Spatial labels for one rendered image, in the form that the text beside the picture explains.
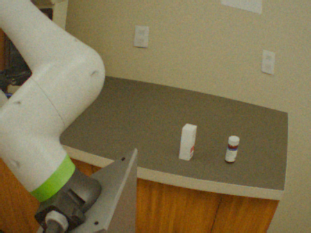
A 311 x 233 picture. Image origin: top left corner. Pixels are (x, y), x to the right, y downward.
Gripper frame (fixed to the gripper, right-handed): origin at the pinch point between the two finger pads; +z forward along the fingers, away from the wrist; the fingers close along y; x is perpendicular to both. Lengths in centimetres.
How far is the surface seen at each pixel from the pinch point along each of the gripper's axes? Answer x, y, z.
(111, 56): 10, -18, 59
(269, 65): 0, -96, 57
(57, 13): -21.6, -6.3, 17.8
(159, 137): 20, -59, 6
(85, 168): 29.0, -38.6, -11.6
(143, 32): -4, -34, 58
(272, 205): 29, -107, -13
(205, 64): 7, -64, 58
